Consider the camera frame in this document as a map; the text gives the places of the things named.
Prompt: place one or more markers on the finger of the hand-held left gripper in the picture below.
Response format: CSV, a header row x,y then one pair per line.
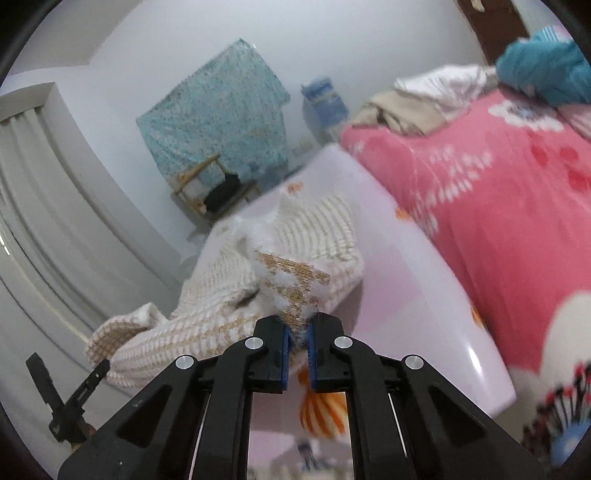
x,y
42,381
90,383

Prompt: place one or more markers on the wooden chair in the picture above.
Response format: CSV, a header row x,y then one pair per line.
x,y
194,173

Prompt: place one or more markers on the white garment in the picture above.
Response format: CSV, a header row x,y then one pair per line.
x,y
443,83

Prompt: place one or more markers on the white wall socket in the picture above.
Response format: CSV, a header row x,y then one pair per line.
x,y
302,148

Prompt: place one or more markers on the black bag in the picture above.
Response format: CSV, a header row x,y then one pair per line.
x,y
222,191

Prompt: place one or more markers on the blue water dispenser bottle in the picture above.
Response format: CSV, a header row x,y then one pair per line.
x,y
325,101

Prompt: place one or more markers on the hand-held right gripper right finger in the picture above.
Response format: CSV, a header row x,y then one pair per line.
x,y
312,360

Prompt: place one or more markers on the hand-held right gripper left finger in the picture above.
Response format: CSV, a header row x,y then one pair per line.
x,y
282,360

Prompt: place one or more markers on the teal patterned cloth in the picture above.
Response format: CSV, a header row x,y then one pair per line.
x,y
217,106

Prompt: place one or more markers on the pink floral blanket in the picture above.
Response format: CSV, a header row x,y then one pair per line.
x,y
485,207

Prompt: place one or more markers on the beige checked coat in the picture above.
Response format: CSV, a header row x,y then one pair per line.
x,y
198,318

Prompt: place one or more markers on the grey curtain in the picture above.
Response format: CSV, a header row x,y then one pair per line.
x,y
60,207

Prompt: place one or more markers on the teal garment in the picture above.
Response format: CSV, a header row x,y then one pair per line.
x,y
545,69

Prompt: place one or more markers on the brown wooden door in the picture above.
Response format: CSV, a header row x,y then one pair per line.
x,y
489,27

